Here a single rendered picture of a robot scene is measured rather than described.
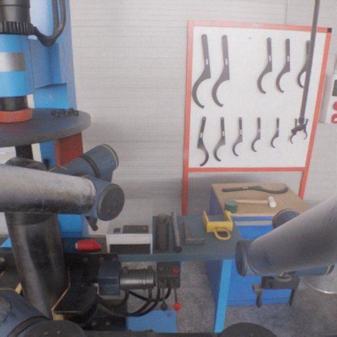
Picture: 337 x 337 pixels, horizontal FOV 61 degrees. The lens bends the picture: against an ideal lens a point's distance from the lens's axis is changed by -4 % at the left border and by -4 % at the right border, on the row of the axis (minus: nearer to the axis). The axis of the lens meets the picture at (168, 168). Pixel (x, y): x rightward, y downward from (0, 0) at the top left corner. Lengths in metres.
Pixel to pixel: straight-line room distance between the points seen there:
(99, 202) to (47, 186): 0.17
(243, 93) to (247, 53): 0.39
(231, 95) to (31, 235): 2.46
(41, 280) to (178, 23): 2.54
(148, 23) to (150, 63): 0.38
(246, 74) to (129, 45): 1.22
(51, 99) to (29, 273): 0.83
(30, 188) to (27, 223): 0.64
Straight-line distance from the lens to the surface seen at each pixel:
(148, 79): 3.12
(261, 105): 3.32
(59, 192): 0.72
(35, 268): 1.42
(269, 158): 3.51
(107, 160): 1.03
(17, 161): 1.30
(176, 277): 1.58
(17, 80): 1.17
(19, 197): 0.66
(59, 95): 1.59
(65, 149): 1.27
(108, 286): 1.59
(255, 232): 2.43
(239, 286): 2.74
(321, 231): 0.48
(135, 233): 1.56
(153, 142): 3.23
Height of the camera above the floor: 2.04
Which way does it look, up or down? 21 degrees down
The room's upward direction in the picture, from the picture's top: 1 degrees clockwise
